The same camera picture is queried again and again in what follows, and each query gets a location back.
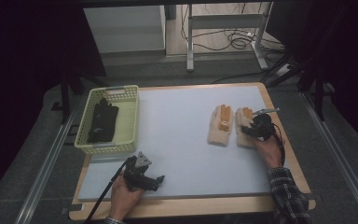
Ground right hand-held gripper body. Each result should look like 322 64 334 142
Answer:
249 107 282 142

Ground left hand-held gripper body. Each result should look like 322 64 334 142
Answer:
122 150 157 192

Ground beige fluffy glove orange fingers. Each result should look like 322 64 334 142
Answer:
234 106 259 149
207 104 234 147

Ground yellow-green plastic basket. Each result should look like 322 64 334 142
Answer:
74 84 140 157

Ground person's left hand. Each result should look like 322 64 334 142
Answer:
107 175 145 221

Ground person's right hand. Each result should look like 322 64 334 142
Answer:
251 133 285 172

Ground wooden table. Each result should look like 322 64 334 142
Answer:
68 81 317 221

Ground white foam mat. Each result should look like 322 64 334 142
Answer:
77 86 293 202

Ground white power strip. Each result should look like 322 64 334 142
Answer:
275 63 291 77

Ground dark tripod stand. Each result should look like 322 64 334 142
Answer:
266 50 329 121

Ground dark stand legs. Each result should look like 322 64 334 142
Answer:
59 69 108 125

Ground dark curtain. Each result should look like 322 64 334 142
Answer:
0 0 106 206
265 0 358 155

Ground white cabinet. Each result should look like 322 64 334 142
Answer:
83 5 167 54

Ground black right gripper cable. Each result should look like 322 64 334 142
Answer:
262 119 287 167

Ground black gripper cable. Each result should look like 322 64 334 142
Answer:
83 155 136 224
262 119 287 167

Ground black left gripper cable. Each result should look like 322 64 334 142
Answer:
83 155 136 224

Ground metal floor rail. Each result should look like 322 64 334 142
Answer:
14 92 80 224
300 91 358 224

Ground tangle of black floor cables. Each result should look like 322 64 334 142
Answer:
181 3 286 53

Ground grey metal desk frame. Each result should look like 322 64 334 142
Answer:
186 2 274 73

